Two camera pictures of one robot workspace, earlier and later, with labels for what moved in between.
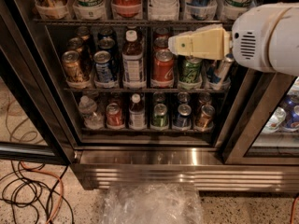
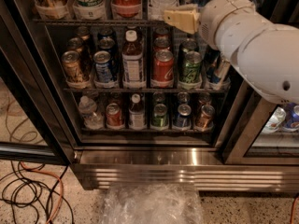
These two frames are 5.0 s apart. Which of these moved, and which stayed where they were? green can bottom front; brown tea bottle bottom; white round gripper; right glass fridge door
Moved: white round gripper
Stayed: green can bottom front; right glass fridge door; brown tea bottle bottom
